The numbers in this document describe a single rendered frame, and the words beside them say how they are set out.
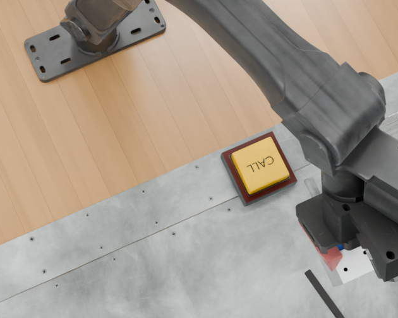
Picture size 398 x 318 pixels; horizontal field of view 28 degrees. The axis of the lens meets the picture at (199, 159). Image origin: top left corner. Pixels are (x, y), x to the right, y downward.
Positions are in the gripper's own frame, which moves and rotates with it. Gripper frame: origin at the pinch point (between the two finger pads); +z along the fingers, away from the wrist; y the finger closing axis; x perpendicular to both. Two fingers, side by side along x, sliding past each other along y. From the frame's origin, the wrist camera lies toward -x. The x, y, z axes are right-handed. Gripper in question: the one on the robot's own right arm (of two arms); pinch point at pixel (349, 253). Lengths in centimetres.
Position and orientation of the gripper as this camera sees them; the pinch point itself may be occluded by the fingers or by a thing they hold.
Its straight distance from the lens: 95.3
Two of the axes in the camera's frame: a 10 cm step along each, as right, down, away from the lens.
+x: -4.0, -6.6, 6.3
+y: 9.1, -4.0, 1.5
